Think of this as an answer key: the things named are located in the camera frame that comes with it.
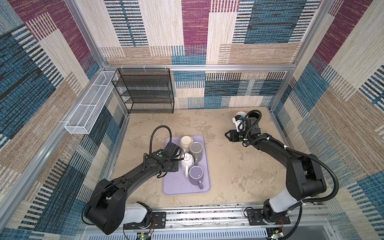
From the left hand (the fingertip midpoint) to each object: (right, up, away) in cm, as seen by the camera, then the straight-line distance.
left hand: (173, 163), depth 86 cm
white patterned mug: (+8, +2, -4) cm, 9 cm away
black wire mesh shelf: (-24, +47, +25) cm, 58 cm away
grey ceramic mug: (+12, +8, +1) cm, 15 cm away
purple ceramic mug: (+12, -5, -6) cm, 15 cm away
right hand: (+32, +16, +5) cm, 36 cm away
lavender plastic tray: (+2, -11, -1) cm, 11 cm away
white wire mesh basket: (-55, +27, +8) cm, 62 cm away
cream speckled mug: (+6, +12, +6) cm, 15 cm away
